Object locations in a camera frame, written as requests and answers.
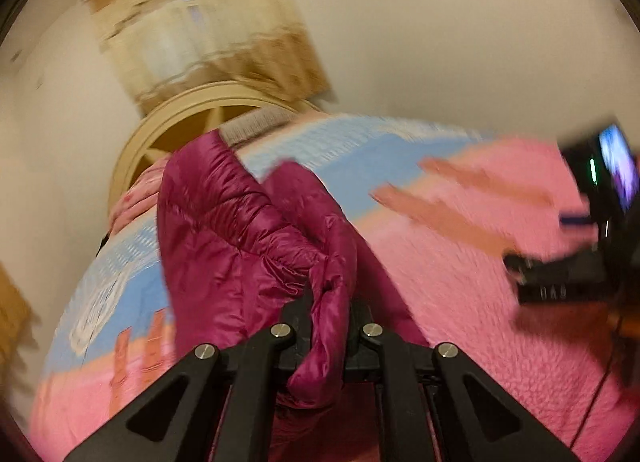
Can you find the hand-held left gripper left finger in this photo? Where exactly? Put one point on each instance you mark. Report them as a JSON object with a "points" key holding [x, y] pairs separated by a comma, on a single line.
{"points": [[295, 324]]}

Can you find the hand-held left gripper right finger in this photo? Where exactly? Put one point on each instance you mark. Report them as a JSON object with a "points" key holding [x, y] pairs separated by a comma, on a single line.
{"points": [[361, 339]]}

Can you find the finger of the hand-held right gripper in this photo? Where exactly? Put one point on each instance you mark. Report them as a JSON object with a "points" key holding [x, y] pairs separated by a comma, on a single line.
{"points": [[575, 218]]}

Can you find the magenta puffer jacket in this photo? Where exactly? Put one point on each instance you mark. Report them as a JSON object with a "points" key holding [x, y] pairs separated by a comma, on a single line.
{"points": [[225, 232]]}

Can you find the blue and pink printed blanket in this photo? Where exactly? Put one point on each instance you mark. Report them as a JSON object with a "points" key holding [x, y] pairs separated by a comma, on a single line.
{"points": [[450, 292]]}

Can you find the grey striped pillow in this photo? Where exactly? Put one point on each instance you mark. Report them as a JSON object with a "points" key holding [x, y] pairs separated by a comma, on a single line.
{"points": [[255, 125]]}

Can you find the pink folded quilt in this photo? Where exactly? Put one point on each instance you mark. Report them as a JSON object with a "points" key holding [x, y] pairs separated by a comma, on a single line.
{"points": [[135, 197]]}

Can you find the cream wooden bed headboard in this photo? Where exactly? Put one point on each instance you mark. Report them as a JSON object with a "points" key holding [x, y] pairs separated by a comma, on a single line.
{"points": [[150, 127]]}

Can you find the beige patterned curtain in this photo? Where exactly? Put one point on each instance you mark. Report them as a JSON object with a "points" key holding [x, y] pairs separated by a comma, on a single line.
{"points": [[210, 42]]}

